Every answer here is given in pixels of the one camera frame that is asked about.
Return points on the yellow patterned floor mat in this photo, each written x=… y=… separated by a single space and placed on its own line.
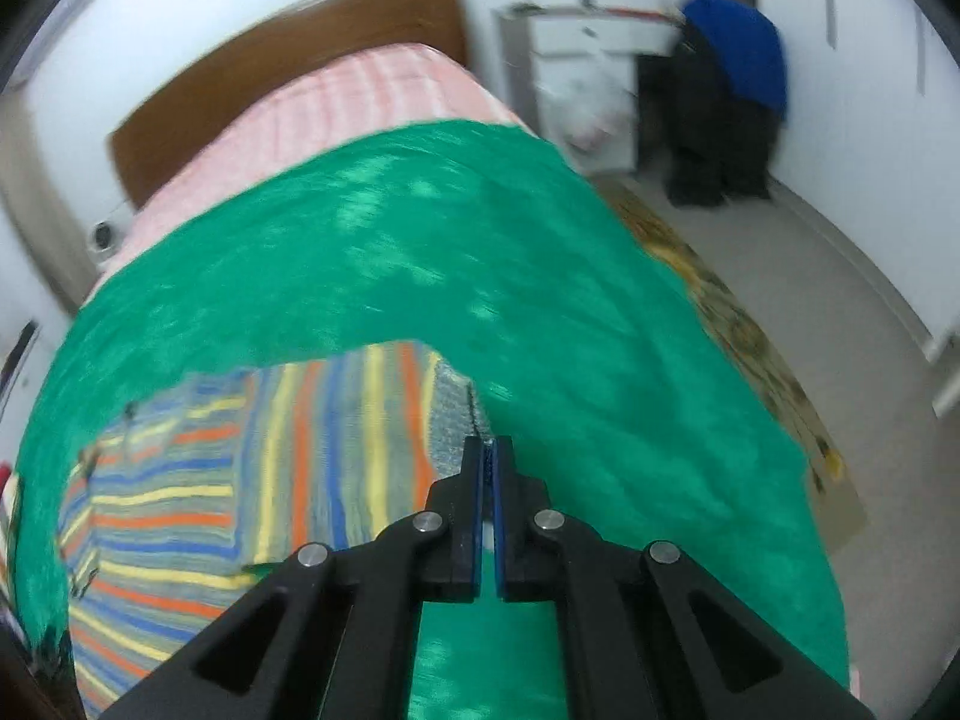
x=750 y=337

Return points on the white plastic bag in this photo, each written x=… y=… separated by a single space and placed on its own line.
x=592 y=116

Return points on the green blanket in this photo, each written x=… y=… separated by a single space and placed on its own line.
x=525 y=277

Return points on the round dark device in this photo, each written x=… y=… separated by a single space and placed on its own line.
x=103 y=234

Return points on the blue jacket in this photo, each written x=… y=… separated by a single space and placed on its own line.
x=742 y=52

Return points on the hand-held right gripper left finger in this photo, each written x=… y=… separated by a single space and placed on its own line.
x=475 y=525

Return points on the red cloth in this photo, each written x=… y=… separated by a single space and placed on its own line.
x=4 y=481

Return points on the white desk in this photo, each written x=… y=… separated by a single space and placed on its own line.
x=570 y=52

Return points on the striped knit sweater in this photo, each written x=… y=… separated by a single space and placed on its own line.
x=225 y=480

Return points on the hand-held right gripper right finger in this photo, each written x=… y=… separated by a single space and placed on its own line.
x=504 y=525

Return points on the brown wooden headboard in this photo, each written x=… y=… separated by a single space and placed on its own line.
x=247 y=52

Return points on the pink striped bedsheet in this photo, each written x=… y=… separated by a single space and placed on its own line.
x=360 y=105

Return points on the dark stick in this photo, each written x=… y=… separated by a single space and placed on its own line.
x=19 y=360

